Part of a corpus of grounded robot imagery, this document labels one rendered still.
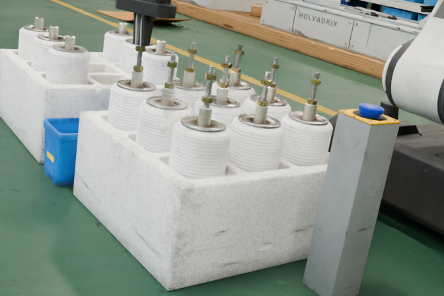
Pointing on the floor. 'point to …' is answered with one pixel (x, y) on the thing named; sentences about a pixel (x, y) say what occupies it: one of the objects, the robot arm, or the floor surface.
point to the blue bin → (61, 150)
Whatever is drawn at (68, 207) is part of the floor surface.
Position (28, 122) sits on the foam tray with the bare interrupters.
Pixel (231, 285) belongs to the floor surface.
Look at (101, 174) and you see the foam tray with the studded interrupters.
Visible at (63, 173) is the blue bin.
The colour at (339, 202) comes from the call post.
